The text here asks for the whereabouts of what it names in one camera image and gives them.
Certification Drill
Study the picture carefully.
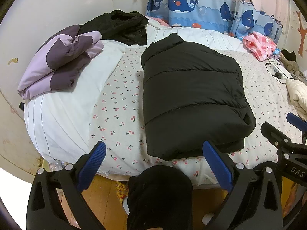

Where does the pink pillow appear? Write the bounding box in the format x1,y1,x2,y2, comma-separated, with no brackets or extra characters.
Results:
151,17,170,27

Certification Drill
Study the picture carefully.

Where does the yellow floral slipper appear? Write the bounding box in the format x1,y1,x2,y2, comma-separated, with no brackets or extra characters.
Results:
115,181,129,203

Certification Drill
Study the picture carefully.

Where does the person's black trouser leg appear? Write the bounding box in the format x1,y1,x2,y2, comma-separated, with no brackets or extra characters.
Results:
126,165,193,229

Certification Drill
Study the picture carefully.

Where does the black puffer jacket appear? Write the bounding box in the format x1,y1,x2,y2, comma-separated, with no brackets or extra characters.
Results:
141,33,256,161

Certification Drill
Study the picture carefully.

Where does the purple folded jacket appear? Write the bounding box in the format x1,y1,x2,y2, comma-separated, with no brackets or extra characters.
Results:
17,25,104,100

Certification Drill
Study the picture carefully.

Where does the whale print curtain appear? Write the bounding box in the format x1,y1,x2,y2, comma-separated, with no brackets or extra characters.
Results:
147,0,289,43

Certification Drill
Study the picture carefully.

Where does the tree wall sticker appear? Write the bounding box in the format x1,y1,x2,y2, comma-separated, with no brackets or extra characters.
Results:
296,11,307,57

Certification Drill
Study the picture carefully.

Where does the white power strip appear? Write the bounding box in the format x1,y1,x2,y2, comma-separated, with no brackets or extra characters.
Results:
270,63,293,80

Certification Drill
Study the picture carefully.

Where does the pink checkered cloth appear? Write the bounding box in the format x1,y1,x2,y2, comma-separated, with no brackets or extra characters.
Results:
243,31,277,62

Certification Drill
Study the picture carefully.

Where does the cream puffer jacket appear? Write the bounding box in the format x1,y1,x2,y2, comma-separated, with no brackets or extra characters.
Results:
286,79,307,121

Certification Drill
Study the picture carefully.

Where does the black cable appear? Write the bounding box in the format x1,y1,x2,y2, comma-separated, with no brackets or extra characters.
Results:
265,46,295,85

